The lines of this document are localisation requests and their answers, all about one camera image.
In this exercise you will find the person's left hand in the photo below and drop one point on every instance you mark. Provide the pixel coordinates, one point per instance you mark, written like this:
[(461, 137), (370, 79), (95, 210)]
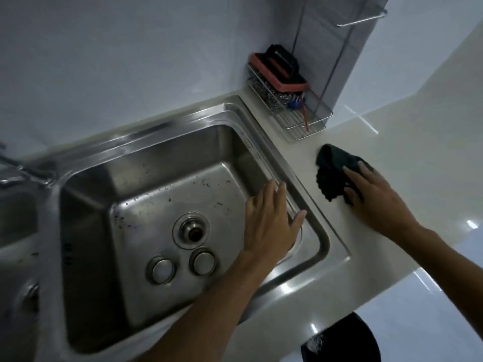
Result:
[(266, 222)]

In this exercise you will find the person's right hand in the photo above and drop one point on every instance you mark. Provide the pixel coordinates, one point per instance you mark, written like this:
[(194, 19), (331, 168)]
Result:
[(379, 207)]

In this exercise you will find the person's right thumb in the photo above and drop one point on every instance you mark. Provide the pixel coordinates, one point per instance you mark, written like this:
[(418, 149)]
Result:
[(351, 196)]

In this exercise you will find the person's left thumb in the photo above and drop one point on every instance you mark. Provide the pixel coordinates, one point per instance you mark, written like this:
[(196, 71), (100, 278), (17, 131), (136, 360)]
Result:
[(298, 221)]

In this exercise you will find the dark green cleaning cloth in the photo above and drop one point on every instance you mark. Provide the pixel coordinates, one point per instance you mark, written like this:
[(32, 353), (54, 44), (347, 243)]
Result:
[(334, 173)]

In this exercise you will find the person's right forearm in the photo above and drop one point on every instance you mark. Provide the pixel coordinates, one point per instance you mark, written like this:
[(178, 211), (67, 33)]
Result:
[(445, 260)]

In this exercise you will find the person's left forearm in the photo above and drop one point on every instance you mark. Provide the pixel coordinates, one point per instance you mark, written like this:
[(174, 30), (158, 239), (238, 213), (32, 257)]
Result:
[(215, 309)]

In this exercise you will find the thin red stick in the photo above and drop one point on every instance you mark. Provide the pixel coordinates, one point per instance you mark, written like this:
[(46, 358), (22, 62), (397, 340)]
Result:
[(306, 118)]

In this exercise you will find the round metal sink plug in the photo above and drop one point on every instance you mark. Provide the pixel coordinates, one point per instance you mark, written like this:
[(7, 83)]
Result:
[(203, 262), (161, 270)]

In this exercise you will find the blue scrubber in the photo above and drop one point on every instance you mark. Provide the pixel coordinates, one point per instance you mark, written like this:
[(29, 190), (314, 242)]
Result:
[(296, 103)]

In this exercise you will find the steel wool scourer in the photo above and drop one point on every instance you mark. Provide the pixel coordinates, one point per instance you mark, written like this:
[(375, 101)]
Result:
[(277, 96)]

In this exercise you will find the black trash bin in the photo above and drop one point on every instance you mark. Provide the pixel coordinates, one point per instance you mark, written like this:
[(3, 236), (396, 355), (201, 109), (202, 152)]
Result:
[(351, 341)]

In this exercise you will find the stainless steel double sink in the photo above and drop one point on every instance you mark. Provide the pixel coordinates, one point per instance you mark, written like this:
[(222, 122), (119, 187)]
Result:
[(151, 177)]

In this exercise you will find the chrome sink faucet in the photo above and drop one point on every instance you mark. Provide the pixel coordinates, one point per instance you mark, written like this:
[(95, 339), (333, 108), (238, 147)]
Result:
[(26, 171)]

